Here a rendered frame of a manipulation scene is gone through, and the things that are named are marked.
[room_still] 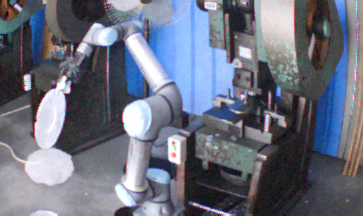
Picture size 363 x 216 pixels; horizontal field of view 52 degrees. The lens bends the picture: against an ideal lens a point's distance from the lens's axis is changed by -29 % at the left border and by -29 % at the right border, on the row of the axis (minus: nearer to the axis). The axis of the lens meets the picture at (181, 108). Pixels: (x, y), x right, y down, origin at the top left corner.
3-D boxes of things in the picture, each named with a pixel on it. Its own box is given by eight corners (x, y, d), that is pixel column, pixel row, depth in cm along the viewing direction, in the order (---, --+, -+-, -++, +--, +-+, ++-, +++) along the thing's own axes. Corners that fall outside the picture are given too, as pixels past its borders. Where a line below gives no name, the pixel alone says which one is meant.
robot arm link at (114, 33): (125, 24, 193) (111, 24, 201) (103, 30, 186) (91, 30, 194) (125, 41, 195) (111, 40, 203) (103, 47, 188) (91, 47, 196)
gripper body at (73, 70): (69, 76, 190) (83, 52, 193) (60, 73, 195) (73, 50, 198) (78, 85, 196) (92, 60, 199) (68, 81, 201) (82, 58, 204)
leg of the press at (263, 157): (250, 248, 248) (276, 113, 214) (235, 244, 255) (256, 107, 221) (312, 185, 315) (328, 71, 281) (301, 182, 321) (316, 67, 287)
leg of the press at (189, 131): (182, 226, 280) (182, 85, 246) (167, 220, 286) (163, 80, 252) (261, 171, 346) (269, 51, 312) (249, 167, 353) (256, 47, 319)
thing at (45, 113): (60, 150, 181) (58, 149, 181) (32, 148, 199) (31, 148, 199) (71, 84, 190) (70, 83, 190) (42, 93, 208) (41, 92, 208)
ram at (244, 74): (253, 90, 243) (252, 35, 232) (229, 83, 252) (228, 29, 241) (268, 82, 256) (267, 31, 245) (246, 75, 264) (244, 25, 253)
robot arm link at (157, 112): (153, 204, 211) (177, 105, 181) (128, 212, 202) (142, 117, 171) (136, 188, 218) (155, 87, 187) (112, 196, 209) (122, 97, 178)
